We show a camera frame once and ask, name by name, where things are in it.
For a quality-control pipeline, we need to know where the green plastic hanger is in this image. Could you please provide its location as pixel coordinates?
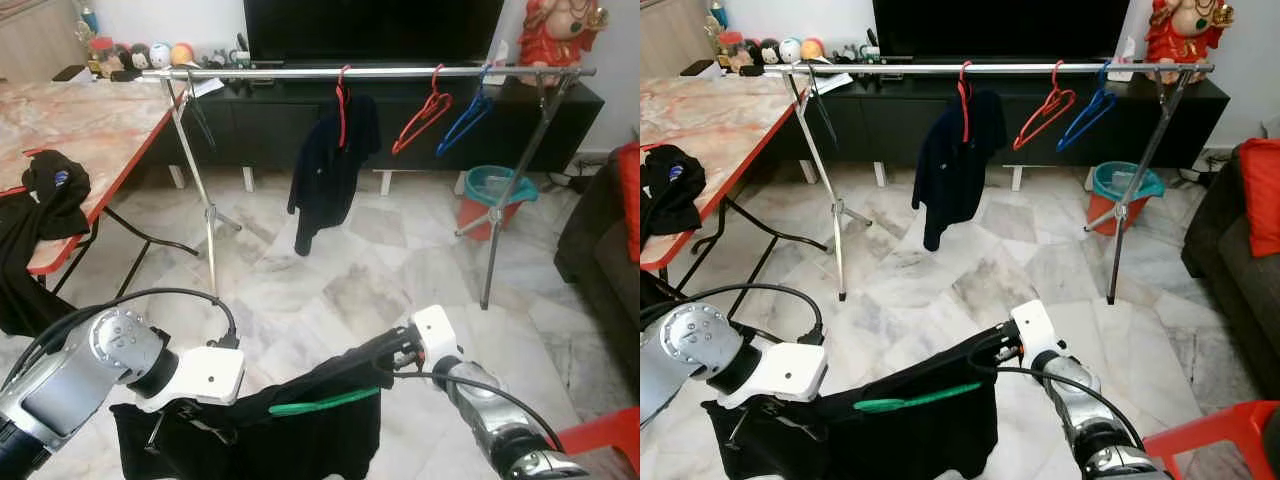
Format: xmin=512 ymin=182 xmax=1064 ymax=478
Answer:
xmin=853 ymin=380 xmax=984 ymax=413
xmin=268 ymin=387 xmax=383 ymax=417

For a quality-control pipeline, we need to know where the black jacket with green logo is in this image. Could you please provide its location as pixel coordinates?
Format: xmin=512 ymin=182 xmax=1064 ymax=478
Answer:
xmin=700 ymin=322 xmax=1031 ymax=480
xmin=110 ymin=330 xmax=431 ymax=480

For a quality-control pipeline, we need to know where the red plastic hanger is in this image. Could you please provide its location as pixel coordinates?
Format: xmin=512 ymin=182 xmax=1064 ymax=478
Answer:
xmin=957 ymin=62 xmax=976 ymax=144
xmin=391 ymin=65 xmax=453 ymax=156
xmin=335 ymin=66 xmax=353 ymax=149
xmin=1012 ymin=60 xmax=1078 ymax=152

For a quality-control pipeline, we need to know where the blue plastic hanger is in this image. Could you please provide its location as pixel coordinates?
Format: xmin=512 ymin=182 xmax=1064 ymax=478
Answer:
xmin=1057 ymin=62 xmax=1119 ymax=153
xmin=435 ymin=65 xmax=496 ymax=158

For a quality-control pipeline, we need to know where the orange bin with teal bag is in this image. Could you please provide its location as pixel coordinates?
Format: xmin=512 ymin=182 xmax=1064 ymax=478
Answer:
xmin=1085 ymin=160 xmax=1166 ymax=237
xmin=457 ymin=165 xmax=538 ymax=243

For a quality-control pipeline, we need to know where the navy blue polo shirt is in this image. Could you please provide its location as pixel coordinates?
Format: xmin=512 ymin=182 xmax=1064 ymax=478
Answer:
xmin=287 ymin=92 xmax=383 ymax=257
xmin=911 ymin=88 xmax=1008 ymax=252

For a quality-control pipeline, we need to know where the red plastic stool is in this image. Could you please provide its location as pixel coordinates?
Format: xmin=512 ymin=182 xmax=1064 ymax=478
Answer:
xmin=555 ymin=405 xmax=641 ymax=480
xmin=1140 ymin=400 xmax=1280 ymax=480

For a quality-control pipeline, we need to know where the dark grey fabric sofa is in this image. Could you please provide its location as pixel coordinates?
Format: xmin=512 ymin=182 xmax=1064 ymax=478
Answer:
xmin=1180 ymin=140 xmax=1280 ymax=401
xmin=553 ymin=140 xmax=641 ymax=351

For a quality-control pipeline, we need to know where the black tv console cabinet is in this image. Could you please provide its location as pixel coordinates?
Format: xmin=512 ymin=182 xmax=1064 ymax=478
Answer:
xmin=110 ymin=70 xmax=606 ymax=179
xmin=740 ymin=65 xmax=1231 ymax=173

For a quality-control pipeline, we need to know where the black shirt with blue logo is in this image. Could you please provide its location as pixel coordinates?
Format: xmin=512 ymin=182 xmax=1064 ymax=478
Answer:
xmin=0 ymin=150 xmax=93 ymax=339
xmin=640 ymin=143 xmax=708 ymax=311

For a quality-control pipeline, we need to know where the black flat screen television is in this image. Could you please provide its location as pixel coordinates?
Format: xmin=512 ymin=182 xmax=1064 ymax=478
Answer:
xmin=872 ymin=0 xmax=1131 ymax=59
xmin=243 ymin=0 xmax=506 ymax=63

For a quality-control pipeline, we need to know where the red laughing buddha statue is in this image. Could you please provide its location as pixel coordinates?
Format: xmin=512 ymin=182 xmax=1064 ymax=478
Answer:
xmin=517 ymin=0 xmax=609 ymax=71
xmin=1145 ymin=0 xmax=1236 ymax=66

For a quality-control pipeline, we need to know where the marble table with red edge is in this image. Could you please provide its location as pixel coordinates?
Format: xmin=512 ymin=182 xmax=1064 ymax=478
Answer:
xmin=0 ymin=78 xmax=241 ymax=301
xmin=640 ymin=75 xmax=871 ymax=301

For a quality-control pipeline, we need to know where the light wood cabinet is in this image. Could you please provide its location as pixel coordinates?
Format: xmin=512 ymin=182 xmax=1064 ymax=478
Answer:
xmin=0 ymin=0 xmax=89 ymax=86
xmin=640 ymin=0 xmax=719 ymax=81

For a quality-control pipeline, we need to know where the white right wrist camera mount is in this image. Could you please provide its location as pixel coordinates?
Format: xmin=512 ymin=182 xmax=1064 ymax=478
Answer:
xmin=410 ymin=305 xmax=463 ymax=373
xmin=1010 ymin=298 xmax=1061 ymax=366

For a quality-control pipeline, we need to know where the silver metal clothes rail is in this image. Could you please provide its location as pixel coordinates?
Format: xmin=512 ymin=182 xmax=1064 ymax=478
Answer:
xmin=140 ymin=65 xmax=598 ymax=311
xmin=765 ymin=60 xmax=1216 ymax=306

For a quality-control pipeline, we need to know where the black wire hanger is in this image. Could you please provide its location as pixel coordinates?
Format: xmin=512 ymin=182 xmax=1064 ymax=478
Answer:
xmin=805 ymin=70 xmax=839 ymax=146
xmin=183 ymin=72 xmax=217 ymax=151

